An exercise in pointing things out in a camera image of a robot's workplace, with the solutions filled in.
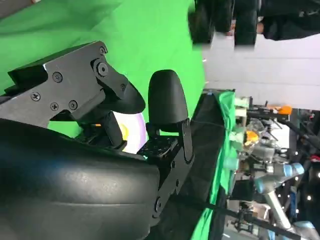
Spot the orange box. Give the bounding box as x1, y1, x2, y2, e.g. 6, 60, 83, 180
273, 105, 293, 116

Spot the person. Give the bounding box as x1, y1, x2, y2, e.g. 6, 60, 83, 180
257, 0, 320, 41

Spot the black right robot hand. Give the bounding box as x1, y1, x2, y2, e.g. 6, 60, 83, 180
0, 41, 195, 240

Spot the green table cloth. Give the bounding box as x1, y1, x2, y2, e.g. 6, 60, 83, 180
0, 0, 207, 141

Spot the green hanging cloth strip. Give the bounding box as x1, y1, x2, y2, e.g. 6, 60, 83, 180
191, 91, 237, 240

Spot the lilac plate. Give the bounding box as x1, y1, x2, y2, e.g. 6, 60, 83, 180
112, 111, 148, 155

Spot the black backdrop cloth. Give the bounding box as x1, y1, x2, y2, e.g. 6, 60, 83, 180
147, 93, 237, 240

